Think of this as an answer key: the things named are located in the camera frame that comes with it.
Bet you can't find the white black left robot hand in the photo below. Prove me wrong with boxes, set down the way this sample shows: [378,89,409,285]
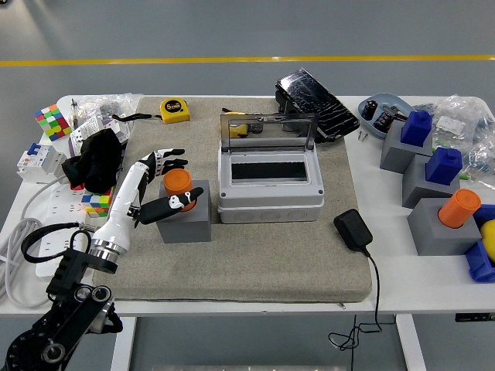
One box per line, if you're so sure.
[92,148,205,256]

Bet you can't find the orange cylinder battery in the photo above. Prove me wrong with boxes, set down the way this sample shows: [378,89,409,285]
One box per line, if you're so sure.
[162,168,196,213]
[437,188,483,230]

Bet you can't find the smoky transparent box lid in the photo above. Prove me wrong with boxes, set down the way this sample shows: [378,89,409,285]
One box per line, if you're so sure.
[218,112,319,152]

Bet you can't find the grey plastic junction box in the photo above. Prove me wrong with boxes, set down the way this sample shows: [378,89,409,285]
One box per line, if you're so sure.
[216,139,325,224]

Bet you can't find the blue square battery block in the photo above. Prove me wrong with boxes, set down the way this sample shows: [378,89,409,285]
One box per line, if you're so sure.
[400,110,433,147]
[425,146,464,185]

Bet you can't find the small multicolour puzzle cube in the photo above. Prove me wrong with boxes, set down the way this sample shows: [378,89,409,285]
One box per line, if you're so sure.
[80,187,115,220]

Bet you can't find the black cloth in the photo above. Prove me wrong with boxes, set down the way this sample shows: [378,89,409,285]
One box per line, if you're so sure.
[61,128,125,193]

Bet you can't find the white power strip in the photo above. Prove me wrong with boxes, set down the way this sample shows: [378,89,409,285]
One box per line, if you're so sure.
[35,181,97,277]

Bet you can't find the grey block with round hole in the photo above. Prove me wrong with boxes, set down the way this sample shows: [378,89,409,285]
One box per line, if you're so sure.
[156,179,213,243]

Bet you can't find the white circuit breaker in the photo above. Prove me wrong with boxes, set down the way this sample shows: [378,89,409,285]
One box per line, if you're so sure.
[15,141,67,185]

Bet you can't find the clear plastic bag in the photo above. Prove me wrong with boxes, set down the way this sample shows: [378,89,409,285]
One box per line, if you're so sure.
[75,92,146,128]

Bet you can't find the large multicolour puzzle cube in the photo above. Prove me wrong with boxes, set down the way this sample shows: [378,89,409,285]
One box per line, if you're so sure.
[33,104,73,142]

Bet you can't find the yellow square tape measure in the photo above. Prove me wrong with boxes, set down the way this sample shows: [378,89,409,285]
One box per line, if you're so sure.
[159,97,192,124]

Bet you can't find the grey-brown fabric mat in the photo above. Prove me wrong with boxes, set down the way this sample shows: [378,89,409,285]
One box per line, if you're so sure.
[92,95,374,303]

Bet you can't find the yellow round tape measure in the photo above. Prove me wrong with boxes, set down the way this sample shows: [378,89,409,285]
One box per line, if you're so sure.
[222,111,251,139]

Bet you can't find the black stand under device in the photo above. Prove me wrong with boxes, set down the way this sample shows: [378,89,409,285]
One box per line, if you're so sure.
[273,89,310,134]

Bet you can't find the black cracked screen device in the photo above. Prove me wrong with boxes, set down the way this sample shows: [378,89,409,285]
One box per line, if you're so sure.
[275,68,361,144]

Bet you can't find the black power adapter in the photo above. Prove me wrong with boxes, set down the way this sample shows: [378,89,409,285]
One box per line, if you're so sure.
[333,209,374,253]

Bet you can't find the grey block holder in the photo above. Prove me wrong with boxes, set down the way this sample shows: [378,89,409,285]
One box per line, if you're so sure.
[406,197,483,257]
[401,153,462,209]
[379,122,434,174]

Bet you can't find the blue-grey oval tray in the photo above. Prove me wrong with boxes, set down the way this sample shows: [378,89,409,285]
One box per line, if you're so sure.
[357,92,413,141]

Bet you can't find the white table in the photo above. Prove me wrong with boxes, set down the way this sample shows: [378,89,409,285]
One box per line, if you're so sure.
[0,94,495,371]

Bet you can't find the clear bags of small parts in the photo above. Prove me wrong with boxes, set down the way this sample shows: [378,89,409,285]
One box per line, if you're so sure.
[411,94,495,182]

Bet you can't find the blue plastic holder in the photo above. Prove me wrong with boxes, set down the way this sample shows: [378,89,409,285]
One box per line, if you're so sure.
[463,203,495,284]

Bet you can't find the yellow rounded object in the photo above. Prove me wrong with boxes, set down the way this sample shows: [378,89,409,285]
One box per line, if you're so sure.
[479,220,495,266]

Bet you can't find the black table control panel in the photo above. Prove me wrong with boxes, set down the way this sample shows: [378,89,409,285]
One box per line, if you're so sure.
[454,313,495,323]

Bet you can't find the black tape measure strap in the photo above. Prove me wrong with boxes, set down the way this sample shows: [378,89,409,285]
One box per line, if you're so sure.
[111,111,163,124]

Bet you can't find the white power cable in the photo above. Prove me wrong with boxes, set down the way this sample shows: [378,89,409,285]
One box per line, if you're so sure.
[0,173,70,310]

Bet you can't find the black adapter cord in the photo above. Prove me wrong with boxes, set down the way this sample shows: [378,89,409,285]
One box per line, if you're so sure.
[328,247,384,351]

